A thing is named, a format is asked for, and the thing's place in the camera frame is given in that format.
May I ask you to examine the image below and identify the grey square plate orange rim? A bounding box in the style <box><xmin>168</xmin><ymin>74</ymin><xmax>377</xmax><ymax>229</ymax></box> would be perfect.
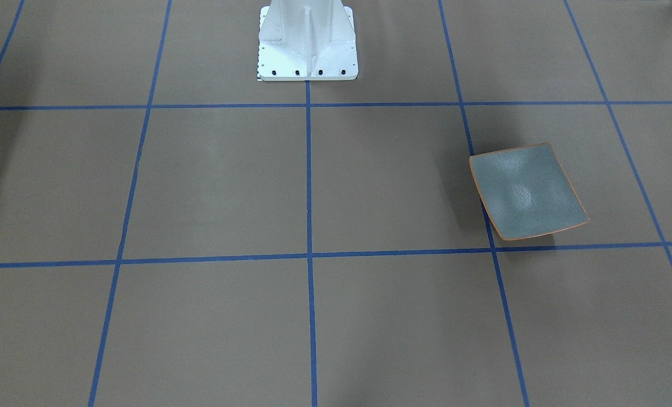
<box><xmin>469</xmin><ymin>142</ymin><xmax>591</xmax><ymax>241</ymax></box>

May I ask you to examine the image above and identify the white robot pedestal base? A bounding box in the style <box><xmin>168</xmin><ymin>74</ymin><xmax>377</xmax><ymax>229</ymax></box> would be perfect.
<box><xmin>257</xmin><ymin>1</ymin><xmax>359</xmax><ymax>81</ymax></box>

